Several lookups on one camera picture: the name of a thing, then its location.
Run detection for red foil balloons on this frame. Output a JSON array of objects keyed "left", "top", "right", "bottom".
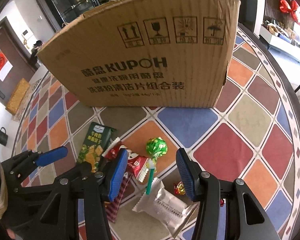
[{"left": 279, "top": 0, "right": 300, "bottom": 27}]

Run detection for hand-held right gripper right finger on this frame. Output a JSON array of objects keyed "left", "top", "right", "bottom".
[{"left": 176, "top": 148, "right": 282, "bottom": 240}]

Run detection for dark interior door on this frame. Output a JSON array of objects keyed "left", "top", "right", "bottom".
[{"left": 245, "top": 0, "right": 265, "bottom": 39}]

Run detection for brown cardboard box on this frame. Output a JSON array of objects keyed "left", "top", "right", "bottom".
[{"left": 37, "top": 0, "right": 241, "bottom": 108}]

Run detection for brown entrance door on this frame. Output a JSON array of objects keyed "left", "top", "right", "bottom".
[{"left": 0, "top": 16, "right": 38, "bottom": 100}]

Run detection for green lollipop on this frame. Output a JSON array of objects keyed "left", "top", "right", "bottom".
[{"left": 145, "top": 137, "right": 168, "bottom": 195}]

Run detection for colourful checked table mat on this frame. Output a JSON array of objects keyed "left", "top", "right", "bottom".
[{"left": 11, "top": 22, "right": 300, "bottom": 240}]

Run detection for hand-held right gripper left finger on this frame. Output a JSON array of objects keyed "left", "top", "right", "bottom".
[{"left": 39, "top": 148, "right": 129, "bottom": 240}]

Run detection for red paper-cut door poster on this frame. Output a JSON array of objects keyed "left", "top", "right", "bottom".
[{"left": 0, "top": 44, "right": 13, "bottom": 82}]

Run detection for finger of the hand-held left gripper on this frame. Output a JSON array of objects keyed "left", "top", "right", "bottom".
[
  {"left": 0, "top": 146, "right": 68, "bottom": 193},
  {"left": 14, "top": 162, "right": 94, "bottom": 198}
]

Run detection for dark red snack packet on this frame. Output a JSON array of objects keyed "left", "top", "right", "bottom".
[{"left": 104, "top": 172, "right": 130, "bottom": 223}]

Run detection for black bag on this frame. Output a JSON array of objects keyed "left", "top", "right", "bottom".
[{"left": 30, "top": 40, "right": 44, "bottom": 64}]

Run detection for red gold candy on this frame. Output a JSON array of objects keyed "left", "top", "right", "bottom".
[{"left": 174, "top": 182, "right": 187, "bottom": 195}]

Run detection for yellow tissue box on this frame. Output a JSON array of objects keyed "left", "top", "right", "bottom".
[{"left": 5, "top": 78, "right": 30, "bottom": 115}]

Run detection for white snack packet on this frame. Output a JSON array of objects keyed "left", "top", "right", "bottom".
[{"left": 132, "top": 177, "right": 199, "bottom": 237}]

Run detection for dark slatted wall panel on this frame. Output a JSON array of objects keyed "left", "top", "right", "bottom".
[{"left": 264, "top": 0, "right": 295, "bottom": 28}]

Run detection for black mug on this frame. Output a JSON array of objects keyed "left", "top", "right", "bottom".
[{"left": 0, "top": 127, "right": 8, "bottom": 147}]

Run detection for pile of assorted boxes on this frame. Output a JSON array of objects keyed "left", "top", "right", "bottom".
[{"left": 262, "top": 17, "right": 300, "bottom": 50}]

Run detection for white low cabinet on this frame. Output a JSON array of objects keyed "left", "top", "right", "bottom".
[{"left": 259, "top": 26, "right": 300, "bottom": 65}]

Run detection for green snack packet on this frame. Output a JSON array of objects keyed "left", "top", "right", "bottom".
[{"left": 77, "top": 122, "right": 117, "bottom": 173}]

